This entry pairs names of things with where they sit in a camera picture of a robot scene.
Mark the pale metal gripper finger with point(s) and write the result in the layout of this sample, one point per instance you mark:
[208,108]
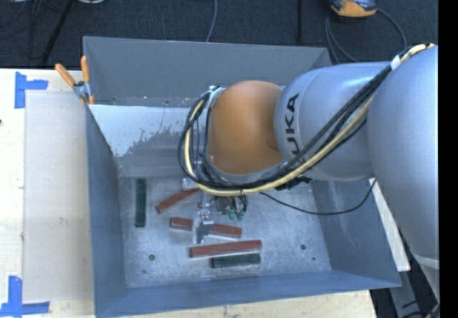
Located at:
[189,184]
[203,230]

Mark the grey metal bin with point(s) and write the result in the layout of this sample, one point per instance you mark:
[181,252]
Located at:
[286,230]

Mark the pale wood flat board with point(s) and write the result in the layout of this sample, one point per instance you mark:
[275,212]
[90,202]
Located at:
[53,184]

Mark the red-brown flat block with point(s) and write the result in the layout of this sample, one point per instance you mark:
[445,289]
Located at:
[175,200]
[225,248]
[227,230]

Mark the dark green flat block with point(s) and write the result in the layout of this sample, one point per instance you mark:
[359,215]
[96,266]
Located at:
[236,260]
[140,202]

